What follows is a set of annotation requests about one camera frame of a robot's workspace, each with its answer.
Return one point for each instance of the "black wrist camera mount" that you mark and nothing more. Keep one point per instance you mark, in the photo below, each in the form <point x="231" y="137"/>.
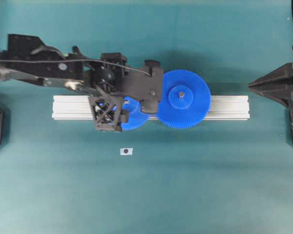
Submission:
<point x="140" y="87"/>

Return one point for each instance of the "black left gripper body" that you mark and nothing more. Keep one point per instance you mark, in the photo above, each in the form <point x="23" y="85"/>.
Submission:
<point x="108" y="113"/>

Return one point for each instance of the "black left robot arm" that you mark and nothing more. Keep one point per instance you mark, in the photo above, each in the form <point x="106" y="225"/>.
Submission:
<point x="107" y="81"/>

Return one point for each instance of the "green table mat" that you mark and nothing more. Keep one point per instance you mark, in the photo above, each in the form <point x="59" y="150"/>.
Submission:
<point x="220" y="177"/>

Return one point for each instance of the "large blue gear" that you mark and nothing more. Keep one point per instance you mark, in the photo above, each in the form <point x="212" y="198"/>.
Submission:
<point x="186" y="112"/>

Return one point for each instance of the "small blue gear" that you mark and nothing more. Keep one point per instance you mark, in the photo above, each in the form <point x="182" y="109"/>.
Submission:
<point x="136" y="117"/>

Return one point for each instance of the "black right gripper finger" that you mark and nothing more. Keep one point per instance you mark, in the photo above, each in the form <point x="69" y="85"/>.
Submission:
<point x="276" y="85"/>

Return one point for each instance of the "aluminium extrusion rail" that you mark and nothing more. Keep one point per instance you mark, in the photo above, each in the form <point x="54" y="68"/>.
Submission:
<point x="67" y="107"/>

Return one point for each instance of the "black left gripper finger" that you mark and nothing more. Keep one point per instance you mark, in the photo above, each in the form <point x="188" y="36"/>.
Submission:
<point x="152" y="85"/>
<point x="149" y="107"/>

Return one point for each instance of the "white tape marker with dot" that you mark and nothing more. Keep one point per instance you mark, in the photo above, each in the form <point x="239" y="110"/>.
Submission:
<point x="126" y="151"/>

